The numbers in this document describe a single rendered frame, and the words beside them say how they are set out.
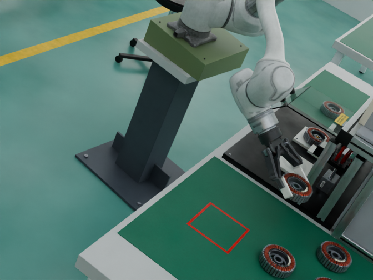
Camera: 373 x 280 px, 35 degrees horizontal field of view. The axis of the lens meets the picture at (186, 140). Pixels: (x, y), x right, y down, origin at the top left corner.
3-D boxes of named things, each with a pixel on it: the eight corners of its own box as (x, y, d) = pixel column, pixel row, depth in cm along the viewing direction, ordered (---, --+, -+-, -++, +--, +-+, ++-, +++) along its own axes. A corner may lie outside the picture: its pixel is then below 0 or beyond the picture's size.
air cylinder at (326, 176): (316, 186, 226) (322, 176, 223) (322, 179, 232) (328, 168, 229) (327, 194, 225) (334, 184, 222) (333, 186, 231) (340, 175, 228)
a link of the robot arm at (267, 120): (242, 123, 195) (250, 139, 195) (262, 112, 189) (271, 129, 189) (256, 116, 202) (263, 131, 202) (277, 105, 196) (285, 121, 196)
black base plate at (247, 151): (221, 157, 223) (223, 152, 222) (285, 106, 274) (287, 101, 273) (329, 230, 211) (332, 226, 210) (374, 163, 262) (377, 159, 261)
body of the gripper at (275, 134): (265, 130, 201) (277, 155, 201) (252, 137, 195) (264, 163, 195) (282, 122, 197) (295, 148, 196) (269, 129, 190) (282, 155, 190)
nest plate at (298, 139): (292, 140, 247) (293, 138, 247) (304, 128, 259) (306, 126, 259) (323, 160, 243) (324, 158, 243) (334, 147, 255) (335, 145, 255)
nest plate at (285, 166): (268, 161, 228) (270, 159, 228) (283, 148, 240) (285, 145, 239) (302, 184, 224) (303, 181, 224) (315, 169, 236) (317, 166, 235)
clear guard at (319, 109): (266, 110, 209) (273, 96, 206) (291, 90, 228) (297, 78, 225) (347, 161, 200) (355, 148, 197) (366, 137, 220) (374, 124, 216)
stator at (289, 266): (258, 272, 181) (263, 264, 179) (258, 246, 191) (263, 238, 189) (292, 283, 183) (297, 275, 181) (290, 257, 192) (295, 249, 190)
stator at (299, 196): (271, 186, 194) (276, 178, 192) (287, 175, 203) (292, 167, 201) (297, 208, 190) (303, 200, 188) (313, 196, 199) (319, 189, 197)
